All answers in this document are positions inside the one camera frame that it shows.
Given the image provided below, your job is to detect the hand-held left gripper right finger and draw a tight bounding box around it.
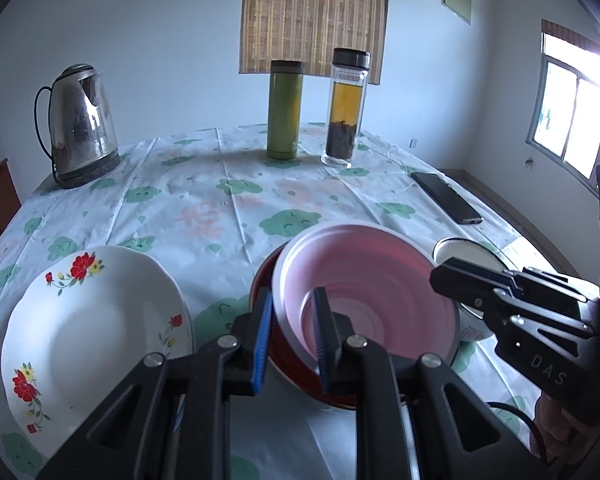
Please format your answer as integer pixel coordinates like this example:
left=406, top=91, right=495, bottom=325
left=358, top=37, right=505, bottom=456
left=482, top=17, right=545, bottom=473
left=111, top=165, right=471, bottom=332
left=312, top=287, right=536, bottom=480

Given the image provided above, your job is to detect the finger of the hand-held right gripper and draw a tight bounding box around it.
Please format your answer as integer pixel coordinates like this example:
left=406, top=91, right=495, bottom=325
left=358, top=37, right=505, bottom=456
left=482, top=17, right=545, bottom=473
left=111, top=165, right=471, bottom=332
left=430, top=258, right=595, bottom=338
left=502, top=267, right=600, bottom=316

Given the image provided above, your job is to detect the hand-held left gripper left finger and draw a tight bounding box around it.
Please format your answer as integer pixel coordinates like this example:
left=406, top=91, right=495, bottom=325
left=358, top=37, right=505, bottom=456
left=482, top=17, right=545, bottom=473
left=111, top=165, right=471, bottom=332
left=35, top=287, right=274, bottom=480

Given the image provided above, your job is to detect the white enamel bowl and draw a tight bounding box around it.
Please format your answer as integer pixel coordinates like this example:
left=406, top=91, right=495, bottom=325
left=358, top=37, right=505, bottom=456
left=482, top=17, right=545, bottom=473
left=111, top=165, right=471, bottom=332
left=432, top=237, right=513, bottom=343

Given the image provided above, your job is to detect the red-lined bowl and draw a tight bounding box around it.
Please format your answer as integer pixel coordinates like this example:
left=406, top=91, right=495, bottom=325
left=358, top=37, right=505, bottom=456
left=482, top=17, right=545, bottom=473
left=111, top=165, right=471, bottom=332
left=249, top=255, right=361, bottom=408

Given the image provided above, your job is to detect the pink plastic bowl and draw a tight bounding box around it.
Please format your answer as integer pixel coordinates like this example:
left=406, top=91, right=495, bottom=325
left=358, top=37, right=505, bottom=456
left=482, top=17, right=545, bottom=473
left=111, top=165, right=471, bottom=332
left=271, top=222, right=461, bottom=366

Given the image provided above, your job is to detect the white red-flower plate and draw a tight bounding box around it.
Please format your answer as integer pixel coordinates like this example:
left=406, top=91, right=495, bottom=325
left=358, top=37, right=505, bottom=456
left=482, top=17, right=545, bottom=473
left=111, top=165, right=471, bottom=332
left=1, top=246, right=193, bottom=461

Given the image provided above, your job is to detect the person's right hand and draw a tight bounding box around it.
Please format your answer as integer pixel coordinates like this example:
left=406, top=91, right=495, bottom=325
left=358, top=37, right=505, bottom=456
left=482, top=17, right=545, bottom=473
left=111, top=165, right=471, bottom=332
left=530, top=392, right=588, bottom=461

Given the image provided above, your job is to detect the black smartphone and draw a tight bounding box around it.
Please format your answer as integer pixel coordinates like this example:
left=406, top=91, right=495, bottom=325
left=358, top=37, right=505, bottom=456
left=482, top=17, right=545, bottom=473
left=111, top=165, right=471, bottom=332
left=411, top=172, right=483, bottom=226

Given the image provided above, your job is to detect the glass window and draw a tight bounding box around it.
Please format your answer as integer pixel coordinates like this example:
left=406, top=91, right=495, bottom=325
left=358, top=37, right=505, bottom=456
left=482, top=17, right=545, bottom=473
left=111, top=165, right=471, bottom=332
left=525, top=35, right=600, bottom=193

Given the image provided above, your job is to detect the glass tea bottle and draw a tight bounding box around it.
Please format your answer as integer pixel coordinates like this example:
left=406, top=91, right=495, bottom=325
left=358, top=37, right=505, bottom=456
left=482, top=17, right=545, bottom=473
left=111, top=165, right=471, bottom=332
left=321, top=48, right=371, bottom=168

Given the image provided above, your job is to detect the green thermos bottle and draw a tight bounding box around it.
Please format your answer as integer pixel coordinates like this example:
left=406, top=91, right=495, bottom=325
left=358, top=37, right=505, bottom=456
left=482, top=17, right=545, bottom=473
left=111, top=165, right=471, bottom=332
left=266, top=60, right=304, bottom=160

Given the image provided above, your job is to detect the dark kettle base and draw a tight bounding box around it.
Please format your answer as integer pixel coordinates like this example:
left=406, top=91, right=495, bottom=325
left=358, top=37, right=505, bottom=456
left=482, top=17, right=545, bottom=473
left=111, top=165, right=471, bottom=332
left=52, top=152, right=122, bottom=190

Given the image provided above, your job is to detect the rolled-up bamboo blind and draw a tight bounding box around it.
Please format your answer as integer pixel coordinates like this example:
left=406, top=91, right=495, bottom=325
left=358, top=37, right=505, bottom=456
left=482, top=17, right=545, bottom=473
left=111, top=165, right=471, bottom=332
left=541, top=19, right=600, bottom=63

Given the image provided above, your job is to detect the stainless steel electric kettle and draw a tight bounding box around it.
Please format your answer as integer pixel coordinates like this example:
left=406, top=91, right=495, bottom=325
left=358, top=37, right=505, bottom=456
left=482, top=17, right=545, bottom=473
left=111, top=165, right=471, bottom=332
left=34, top=64, right=118, bottom=171

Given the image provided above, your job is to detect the bamboo roller blind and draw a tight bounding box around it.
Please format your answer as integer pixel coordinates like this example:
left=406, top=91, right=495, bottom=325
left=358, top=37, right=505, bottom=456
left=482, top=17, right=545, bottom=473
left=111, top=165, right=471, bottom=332
left=238, top=0, right=392, bottom=86

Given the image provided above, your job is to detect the black cable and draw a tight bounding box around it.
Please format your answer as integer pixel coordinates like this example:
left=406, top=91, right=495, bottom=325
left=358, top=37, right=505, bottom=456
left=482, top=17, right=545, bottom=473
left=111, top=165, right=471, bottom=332
left=487, top=400, right=548, bottom=461

